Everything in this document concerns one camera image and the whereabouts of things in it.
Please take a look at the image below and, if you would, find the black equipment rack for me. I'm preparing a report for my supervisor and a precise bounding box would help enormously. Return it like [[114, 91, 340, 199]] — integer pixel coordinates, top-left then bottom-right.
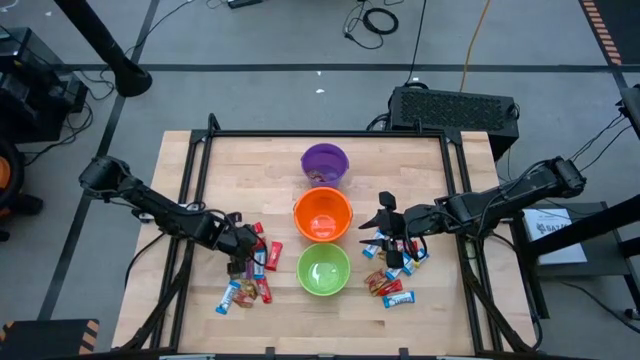
[[0, 26, 90, 145]]

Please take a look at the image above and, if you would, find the black side stand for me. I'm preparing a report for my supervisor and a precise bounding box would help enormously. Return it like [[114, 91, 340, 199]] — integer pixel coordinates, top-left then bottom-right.
[[508, 192, 640, 321]]

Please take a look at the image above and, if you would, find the purple Halloween bucket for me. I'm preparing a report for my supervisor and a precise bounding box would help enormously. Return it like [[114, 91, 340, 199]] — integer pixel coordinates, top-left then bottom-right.
[[300, 142, 351, 189]]

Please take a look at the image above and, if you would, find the black floor cable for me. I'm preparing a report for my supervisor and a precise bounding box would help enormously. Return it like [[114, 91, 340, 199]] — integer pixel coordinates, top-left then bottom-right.
[[403, 0, 430, 86]]

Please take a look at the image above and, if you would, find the green Halloween bucket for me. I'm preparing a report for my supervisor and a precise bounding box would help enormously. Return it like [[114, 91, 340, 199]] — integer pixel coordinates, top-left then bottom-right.
[[296, 242, 352, 297]]

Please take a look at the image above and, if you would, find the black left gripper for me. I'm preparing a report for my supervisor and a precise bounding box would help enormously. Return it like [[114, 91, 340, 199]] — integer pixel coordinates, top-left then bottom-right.
[[215, 211, 265, 277]]

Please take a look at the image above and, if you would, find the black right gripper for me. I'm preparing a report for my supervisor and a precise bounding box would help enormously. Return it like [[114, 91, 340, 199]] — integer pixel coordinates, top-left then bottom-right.
[[358, 191, 439, 270]]

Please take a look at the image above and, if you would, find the white printed paper sheet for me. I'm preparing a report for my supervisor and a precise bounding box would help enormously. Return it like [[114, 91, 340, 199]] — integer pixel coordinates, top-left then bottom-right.
[[521, 206, 590, 267]]

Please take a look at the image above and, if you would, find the orange black wheeled device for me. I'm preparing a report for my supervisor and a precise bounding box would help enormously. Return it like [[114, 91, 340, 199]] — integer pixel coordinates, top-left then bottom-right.
[[0, 138, 45, 243]]

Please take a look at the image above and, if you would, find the hazard-striped black floor mat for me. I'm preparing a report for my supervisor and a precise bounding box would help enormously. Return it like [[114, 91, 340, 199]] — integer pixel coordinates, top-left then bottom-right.
[[578, 0, 640, 67]]

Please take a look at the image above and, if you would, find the orange Halloween bucket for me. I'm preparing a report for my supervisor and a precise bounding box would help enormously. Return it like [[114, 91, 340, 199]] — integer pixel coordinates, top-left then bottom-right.
[[293, 186, 354, 244]]

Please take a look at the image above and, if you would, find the black aluminium table frame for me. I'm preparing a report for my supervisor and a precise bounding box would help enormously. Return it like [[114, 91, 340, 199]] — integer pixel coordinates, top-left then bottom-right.
[[110, 112, 547, 360]]

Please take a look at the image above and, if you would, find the yellow extension cable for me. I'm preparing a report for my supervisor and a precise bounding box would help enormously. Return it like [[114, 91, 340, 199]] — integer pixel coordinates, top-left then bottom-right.
[[458, 0, 495, 94]]

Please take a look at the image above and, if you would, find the coiled black cable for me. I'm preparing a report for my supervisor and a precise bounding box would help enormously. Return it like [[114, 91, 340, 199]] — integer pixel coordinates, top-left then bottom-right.
[[341, 0, 401, 52]]

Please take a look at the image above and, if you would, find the black stand pole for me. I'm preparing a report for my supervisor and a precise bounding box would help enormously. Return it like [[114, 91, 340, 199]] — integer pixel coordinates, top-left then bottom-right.
[[51, 0, 154, 99]]

